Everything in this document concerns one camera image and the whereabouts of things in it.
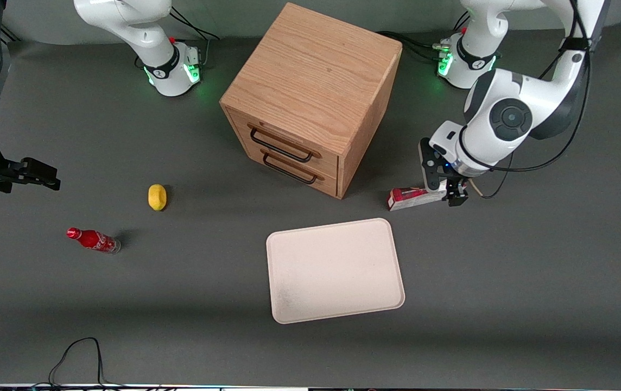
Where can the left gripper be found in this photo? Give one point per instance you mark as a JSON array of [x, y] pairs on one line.
[[456, 187]]

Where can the red cookie box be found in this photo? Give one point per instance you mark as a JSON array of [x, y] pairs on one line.
[[413, 198]]

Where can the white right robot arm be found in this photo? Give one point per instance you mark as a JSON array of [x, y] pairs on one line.
[[126, 16]]

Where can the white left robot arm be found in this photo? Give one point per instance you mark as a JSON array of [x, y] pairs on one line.
[[511, 117]]

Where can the cream plastic tray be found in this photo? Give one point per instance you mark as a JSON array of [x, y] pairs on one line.
[[332, 271]]

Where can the red cola bottle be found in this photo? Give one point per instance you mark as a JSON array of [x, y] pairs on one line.
[[93, 239]]

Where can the wooden drawer front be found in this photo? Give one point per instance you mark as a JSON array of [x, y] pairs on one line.
[[328, 182], [327, 162]]

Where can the yellow lemon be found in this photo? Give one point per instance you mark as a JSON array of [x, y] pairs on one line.
[[157, 197]]

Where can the wooden drawer cabinet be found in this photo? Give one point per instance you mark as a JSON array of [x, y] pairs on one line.
[[316, 70]]

